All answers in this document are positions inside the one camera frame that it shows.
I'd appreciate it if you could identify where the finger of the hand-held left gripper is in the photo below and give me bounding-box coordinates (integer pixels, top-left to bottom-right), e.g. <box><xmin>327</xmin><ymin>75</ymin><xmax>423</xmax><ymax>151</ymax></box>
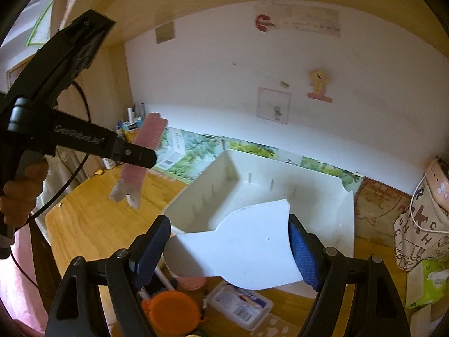
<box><xmin>114</xmin><ymin>135</ymin><xmax>157</xmax><ymax>168</ymax></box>

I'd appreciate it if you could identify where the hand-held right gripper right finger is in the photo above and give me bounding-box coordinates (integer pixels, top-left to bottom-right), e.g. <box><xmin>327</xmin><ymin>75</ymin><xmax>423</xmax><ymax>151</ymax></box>
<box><xmin>288</xmin><ymin>214</ymin><xmax>411</xmax><ymax>337</ymax></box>

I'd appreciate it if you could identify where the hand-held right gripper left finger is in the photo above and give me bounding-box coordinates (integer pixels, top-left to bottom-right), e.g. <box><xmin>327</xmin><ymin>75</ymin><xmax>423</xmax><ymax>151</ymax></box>
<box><xmin>45</xmin><ymin>216</ymin><xmax>171</xmax><ymax>337</ymax></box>

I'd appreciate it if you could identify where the pink ribbed plastic comb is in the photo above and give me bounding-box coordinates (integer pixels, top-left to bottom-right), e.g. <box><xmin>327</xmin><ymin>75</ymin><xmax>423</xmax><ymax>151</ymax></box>
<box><xmin>109</xmin><ymin>112</ymin><xmax>169</xmax><ymax>208</ymax></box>

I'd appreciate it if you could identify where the white plastic board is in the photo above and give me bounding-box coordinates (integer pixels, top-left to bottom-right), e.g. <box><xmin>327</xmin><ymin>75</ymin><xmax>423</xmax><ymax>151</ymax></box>
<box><xmin>164</xmin><ymin>198</ymin><xmax>306</xmax><ymax>290</ymax></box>

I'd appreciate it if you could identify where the white plastic storage bin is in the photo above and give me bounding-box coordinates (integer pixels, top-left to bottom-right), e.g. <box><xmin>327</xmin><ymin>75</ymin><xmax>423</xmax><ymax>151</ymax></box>
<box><xmin>162</xmin><ymin>149</ymin><xmax>355</xmax><ymax>299</ymax></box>

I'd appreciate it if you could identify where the person's left hand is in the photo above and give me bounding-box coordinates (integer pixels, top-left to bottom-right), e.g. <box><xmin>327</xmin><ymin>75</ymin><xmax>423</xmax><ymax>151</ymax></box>
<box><xmin>0</xmin><ymin>163</ymin><xmax>49</xmax><ymax>226</ymax></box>

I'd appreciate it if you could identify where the orange juice carton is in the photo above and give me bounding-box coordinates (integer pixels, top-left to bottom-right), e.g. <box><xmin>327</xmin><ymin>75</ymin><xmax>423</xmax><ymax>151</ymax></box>
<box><xmin>123</xmin><ymin>124</ymin><xmax>143</xmax><ymax>144</ymax></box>

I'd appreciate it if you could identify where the white plastic stick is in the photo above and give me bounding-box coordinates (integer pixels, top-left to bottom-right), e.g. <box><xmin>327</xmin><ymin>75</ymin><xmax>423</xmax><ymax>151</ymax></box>
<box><xmin>156</xmin><ymin>268</ymin><xmax>177</xmax><ymax>289</ymax></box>

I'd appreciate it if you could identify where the white box with green print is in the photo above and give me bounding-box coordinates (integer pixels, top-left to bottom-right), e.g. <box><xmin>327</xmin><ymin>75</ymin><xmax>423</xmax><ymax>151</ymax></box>
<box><xmin>154</xmin><ymin>126</ymin><xmax>187</xmax><ymax>173</ymax></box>

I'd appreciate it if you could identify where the orange round lid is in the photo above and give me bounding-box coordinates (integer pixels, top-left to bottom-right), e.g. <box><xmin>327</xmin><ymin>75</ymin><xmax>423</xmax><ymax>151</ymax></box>
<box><xmin>141</xmin><ymin>290</ymin><xmax>201</xmax><ymax>336</ymax></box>

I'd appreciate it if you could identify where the white small box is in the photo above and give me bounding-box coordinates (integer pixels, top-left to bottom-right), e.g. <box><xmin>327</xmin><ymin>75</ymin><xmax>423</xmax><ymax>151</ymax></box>
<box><xmin>206</xmin><ymin>281</ymin><xmax>274</xmax><ymax>331</ymax></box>

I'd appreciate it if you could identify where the brown cardboard box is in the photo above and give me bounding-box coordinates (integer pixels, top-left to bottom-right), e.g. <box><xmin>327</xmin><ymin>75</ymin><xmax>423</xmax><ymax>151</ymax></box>
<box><xmin>354</xmin><ymin>177</ymin><xmax>414</xmax><ymax>251</ymax></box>

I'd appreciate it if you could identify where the beige printed tote bag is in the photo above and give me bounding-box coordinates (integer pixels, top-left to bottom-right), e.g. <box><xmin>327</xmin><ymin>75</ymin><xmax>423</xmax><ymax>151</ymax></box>
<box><xmin>393</xmin><ymin>157</ymin><xmax>449</xmax><ymax>272</ymax></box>

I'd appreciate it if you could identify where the green tissue packet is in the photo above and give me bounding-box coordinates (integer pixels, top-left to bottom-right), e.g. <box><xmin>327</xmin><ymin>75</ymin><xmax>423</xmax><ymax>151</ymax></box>
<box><xmin>405</xmin><ymin>260</ymin><xmax>447</xmax><ymax>310</ymax></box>

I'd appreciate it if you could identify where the pink drawing paper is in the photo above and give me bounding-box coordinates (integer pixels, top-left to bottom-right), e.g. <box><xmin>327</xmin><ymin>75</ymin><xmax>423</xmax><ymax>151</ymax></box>
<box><xmin>257</xmin><ymin>87</ymin><xmax>293</xmax><ymax>126</ymax></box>

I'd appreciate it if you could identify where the black cable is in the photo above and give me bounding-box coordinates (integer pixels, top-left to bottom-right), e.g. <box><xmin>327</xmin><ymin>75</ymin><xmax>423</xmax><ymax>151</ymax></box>
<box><xmin>0</xmin><ymin>80</ymin><xmax>91</xmax><ymax>288</ymax></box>

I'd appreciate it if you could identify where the green leaf-print wall strip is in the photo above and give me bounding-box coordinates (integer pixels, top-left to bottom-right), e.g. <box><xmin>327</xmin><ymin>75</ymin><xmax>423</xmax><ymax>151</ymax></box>
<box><xmin>165</xmin><ymin>130</ymin><xmax>364</xmax><ymax>191</ymax></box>

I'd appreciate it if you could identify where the yellow cartoon wall sticker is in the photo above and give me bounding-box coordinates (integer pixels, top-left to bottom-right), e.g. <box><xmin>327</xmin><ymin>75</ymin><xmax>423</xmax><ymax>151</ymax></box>
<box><xmin>307</xmin><ymin>68</ymin><xmax>334</xmax><ymax>103</ymax></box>

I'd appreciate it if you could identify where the red wall sticker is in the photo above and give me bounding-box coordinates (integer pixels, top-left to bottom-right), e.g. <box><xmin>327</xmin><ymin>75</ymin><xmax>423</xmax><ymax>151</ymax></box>
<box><xmin>255</xmin><ymin>14</ymin><xmax>276</xmax><ymax>33</ymax></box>

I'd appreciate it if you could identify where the pale paper wall strip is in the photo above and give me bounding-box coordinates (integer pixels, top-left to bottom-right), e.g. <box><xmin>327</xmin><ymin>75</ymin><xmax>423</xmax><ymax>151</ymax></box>
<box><xmin>255</xmin><ymin>3</ymin><xmax>342</xmax><ymax>36</ymax></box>

